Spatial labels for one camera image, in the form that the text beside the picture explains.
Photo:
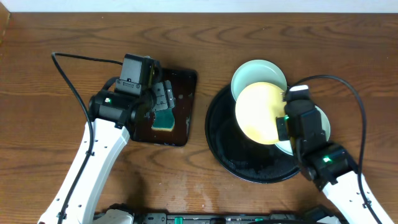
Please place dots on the mint plate far side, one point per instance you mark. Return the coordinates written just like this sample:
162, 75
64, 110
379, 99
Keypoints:
255, 71

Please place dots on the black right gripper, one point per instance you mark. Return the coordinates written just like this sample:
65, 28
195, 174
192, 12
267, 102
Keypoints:
283, 132

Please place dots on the rectangular black tray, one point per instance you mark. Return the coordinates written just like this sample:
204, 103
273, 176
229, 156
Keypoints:
183, 85

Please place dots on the yellow plate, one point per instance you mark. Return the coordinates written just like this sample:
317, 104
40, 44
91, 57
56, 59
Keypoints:
257, 108

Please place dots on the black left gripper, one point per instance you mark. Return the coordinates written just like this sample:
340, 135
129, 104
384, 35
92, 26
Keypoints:
162, 95

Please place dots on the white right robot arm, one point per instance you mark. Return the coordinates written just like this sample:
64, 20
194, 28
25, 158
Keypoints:
326, 163

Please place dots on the green yellow sponge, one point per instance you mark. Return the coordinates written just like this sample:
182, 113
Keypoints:
163, 120

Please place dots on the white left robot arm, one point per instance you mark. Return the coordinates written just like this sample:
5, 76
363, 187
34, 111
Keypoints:
107, 132

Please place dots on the round black tray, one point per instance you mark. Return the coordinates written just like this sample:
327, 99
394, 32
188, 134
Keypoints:
239, 155

